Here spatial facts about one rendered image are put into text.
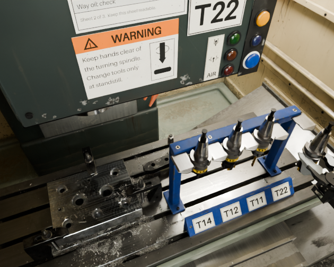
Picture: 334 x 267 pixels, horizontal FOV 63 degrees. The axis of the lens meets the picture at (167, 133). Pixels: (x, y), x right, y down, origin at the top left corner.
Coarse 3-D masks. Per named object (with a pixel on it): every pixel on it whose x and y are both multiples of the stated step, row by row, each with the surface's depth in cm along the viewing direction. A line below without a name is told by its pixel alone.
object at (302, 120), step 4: (296, 116) 92; (300, 116) 92; (304, 116) 92; (296, 120) 91; (300, 120) 91; (304, 120) 91; (308, 120) 91; (300, 124) 89; (304, 124) 89; (308, 124) 89; (312, 124) 89; (304, 128) 88; (308, 128) 88; (312, 128) 88
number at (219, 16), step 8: (216, 0) 40; (224, 0) 41; (232, 0) 41; (240, 0) 42; (216, 8) 41; (224, 8) 42; (232, 8) 42; (240, 8) 43; (216, 16) 42; (224, 16) 43; (232, 16) 44; (216, 24) 43
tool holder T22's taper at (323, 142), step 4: (320, 132) 77; (316, 136) 79; (320, 136) 77; (324, 136) 76; (328, 136) 76; (312, 140) 81; (316, 140) 79; (320, 140) 78; (324, 140) 77; (328, 140) 78; (312, 144) 80; (316, 144) 79; (320, 144) 78; (324, 144) 78; (312, 148) 80; (316, 148) 80; (320, 148) 79; (324, 148) 79; (316, 152) 80; (320, 152) 80
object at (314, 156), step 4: (308, 144) 82; (304, 148) 82; (308, 148) 81; (304, 152) 83; (308, 152) 81; (312, 152) 80; (324, 152) 80; (308, 156) 82; (312, 156) 81; (316, 156) 80; (320, 156) 80; (316, 160) 81
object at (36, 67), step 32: (0, 0) 30; (32, 0) 32; (64, 0) 33; (0, 32) 33; (32, 32) 34; (64, 32) 35; (96, 32) 37; (224, 32) 45; (0, 64) 35; (32, 64) 37; (64, 64) 38; (192, 64) 47; (224, 64) 50; (32, 96) 40; (64, 96) 42; (128, 96) 47
